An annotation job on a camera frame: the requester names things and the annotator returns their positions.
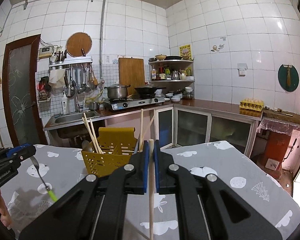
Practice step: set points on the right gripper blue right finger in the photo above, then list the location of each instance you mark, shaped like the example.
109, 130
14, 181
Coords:
156, 164

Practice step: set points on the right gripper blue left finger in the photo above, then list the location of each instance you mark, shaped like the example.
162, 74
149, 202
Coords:
146, 164

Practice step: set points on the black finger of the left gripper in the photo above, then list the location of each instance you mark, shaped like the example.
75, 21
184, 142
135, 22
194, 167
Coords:
25, 153

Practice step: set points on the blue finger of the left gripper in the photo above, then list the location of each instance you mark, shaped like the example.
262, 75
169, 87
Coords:
22, 149

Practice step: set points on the wooden chopstick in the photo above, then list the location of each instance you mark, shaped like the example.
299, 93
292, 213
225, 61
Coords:
141, 130
151, 179
89, 125

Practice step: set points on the person's left hand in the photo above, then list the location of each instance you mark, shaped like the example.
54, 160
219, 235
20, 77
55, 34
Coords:
5, 216

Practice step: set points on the yellow perforated utensil holder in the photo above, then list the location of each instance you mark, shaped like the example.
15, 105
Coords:
117, 144

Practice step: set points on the white cabinet with glass doors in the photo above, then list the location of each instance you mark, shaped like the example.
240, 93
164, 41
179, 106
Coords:
176, 125

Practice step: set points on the grey patterned tablecloth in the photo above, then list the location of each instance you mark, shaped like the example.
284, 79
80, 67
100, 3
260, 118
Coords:
207, 191

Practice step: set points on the stainless steel sink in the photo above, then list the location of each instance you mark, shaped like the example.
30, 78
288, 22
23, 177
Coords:
69, 119

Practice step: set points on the steel gas stove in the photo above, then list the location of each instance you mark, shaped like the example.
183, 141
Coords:
128, 103

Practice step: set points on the black wok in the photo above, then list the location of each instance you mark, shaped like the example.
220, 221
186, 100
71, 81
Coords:
147, 91

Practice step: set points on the brown frosted glass door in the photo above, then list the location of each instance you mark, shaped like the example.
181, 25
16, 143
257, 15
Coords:
19, 91

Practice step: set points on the stainless steel cooking pot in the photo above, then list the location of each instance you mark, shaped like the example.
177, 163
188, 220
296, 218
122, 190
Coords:
117, 91

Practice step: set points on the white dish soap bottle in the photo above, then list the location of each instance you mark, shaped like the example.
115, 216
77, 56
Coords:
65, 106

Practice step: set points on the wooden chopstick in holder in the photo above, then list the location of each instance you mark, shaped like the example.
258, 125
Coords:
89, 125

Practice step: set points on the chrome sink faucet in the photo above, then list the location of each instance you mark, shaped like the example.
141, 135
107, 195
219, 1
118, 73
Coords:
78, 107

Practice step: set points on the rectangular wooden cutting board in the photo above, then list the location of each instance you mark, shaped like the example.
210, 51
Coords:
132, 73

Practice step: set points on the yellow egg tray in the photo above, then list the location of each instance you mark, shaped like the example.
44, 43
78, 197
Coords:
251, 104

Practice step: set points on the round wooden cutting board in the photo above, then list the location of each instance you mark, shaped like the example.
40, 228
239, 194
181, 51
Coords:
79, 44

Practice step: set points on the corner wall shelf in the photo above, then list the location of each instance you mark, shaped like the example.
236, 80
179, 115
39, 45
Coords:
171, 74

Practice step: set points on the wall utensil rack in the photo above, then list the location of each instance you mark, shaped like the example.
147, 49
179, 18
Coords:
72, 76

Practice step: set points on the yellow wall poster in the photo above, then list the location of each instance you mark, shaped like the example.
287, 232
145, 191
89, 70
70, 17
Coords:
185, 52

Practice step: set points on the white wall socket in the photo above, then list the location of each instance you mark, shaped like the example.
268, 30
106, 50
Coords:
242, 69

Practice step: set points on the wall water pipe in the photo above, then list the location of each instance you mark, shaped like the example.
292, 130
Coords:
55, 21

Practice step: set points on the green round wall hanger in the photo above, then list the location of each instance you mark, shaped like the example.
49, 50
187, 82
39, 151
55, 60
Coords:
288, 77

